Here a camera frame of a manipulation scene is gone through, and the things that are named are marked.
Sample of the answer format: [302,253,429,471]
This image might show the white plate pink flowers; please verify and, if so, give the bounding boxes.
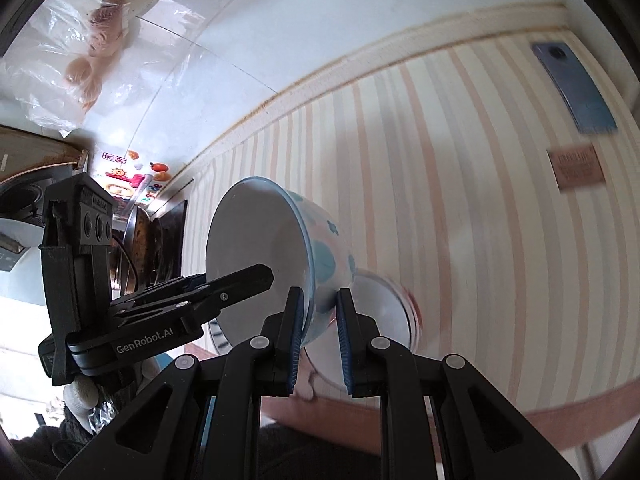
[305,269,422,399]

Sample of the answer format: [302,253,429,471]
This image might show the white bowl blue dots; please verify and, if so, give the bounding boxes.
[206,177,356,346]

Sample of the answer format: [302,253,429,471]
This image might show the white gloved left hand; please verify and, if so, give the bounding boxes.
[63,358,162,436]

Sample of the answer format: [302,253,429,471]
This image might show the black gas stove top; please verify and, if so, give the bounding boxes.
[145,200,188,286]

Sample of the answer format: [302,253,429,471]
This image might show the black wok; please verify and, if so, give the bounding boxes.
[118,206,152,294]

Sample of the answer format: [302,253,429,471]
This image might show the striped beige counter mat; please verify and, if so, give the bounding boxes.
[182,30,639,411]

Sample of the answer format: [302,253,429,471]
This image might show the left clear plastic bag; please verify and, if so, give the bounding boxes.
[1,0,160,136]

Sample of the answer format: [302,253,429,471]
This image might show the small brown card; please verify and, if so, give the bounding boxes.
[548,144,605,192]

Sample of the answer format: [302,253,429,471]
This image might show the blue smartphone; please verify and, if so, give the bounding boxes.
[530,41,617,134]

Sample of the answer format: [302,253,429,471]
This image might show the colourful wall stickers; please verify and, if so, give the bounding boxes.
[94,151,172,206]

